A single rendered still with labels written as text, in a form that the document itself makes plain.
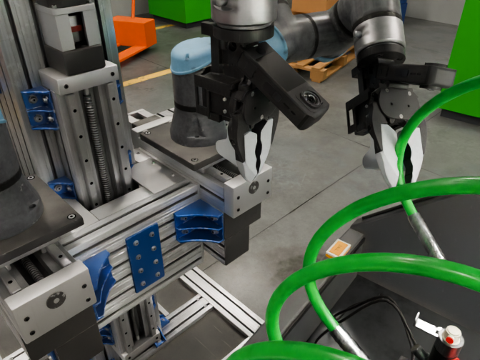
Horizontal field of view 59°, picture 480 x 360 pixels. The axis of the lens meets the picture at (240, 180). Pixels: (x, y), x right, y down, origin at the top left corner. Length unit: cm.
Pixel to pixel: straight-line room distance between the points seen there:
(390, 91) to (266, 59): 22
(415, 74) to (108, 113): 66
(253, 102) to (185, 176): 62
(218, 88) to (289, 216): 203
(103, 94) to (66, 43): 14
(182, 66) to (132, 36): 445
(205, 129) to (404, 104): 53
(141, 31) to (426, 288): 476
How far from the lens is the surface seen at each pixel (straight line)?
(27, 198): 89
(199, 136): 105
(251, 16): 48
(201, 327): 169
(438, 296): 98
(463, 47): 383
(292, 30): 73
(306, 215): 254
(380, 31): 69
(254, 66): 50
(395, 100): 66
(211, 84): 53
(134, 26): 539
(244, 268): 219
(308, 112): 48
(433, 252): 65
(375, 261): 33
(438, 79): 61
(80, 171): 103
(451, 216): 86
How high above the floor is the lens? 155
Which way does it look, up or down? 33 degrees down
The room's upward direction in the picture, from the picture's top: straight up
